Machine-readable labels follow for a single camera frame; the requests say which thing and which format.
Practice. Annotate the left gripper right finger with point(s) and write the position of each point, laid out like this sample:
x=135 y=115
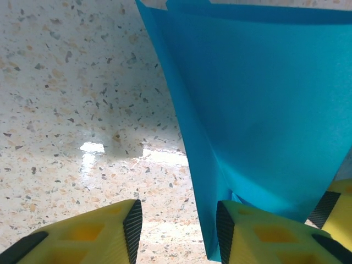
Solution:
x=269 y=242

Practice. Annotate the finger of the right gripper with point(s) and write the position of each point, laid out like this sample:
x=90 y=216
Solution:
x=339 y=220

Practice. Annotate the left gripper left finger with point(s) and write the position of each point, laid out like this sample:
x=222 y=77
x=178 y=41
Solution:
x=82 y=242

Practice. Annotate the blue paper sheet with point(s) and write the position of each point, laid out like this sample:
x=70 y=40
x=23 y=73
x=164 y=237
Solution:
x=247 y=96

